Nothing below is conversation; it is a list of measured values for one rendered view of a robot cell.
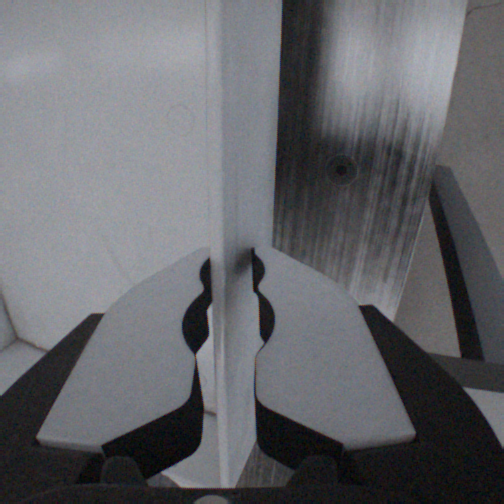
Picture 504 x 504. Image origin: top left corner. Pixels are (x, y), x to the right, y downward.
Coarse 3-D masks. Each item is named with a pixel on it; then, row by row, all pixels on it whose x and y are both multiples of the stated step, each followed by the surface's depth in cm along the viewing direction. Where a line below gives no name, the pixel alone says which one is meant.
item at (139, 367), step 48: (144, 288) 10; (192, 288) 10; (96, 336) 9; (144, 336) 9; (192, 336) 10; (96, 384) 7; (144, 384) 7; (192, 384) 7; (48, 432) 6; (96, 432) 6; (144, 432) 7; (192, 432) 7
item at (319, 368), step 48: (288, 288) 10; (336, 288) 10; (288, 336) 8; (336, 336) 8; (288, 384) 7; (336, 384) 7; (384, 384) 7; (288, 432) 7; (336, 432) 6; (384, 432) 6
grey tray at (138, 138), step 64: (0, 0) 15; (64, 0) 14; (128, 0) 13; (192, 0) 13; (256, 0) 10; (0, 64) 17; (64, 64) 16; (128, 64) 15; (192, 64) 14; (256, 64) 11; (0, 128) 19; (64, 128) 17; (128, 128) 16; (192, 128) 15; (256, 128) 12; (0, 192) 21; (64, 192) 19; (128, 192) 17; (192, 192) 16; (256, 192) 13; (0, 256) 24; (64, 256) 21; (128, 256) 19; (0, 320) 26; (64, 320) 24; (256, 320) 17; (0, 384) 24
